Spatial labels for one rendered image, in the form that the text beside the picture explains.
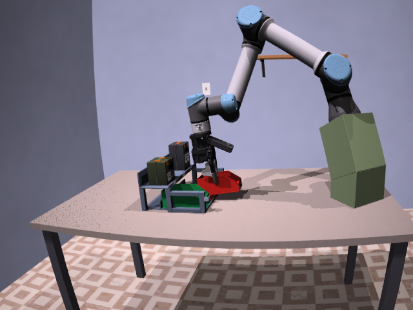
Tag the red bin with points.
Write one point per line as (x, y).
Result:
(226, 182)

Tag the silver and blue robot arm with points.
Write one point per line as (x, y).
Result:
(257, 27)

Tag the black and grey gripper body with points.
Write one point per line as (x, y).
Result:
(201, 149)

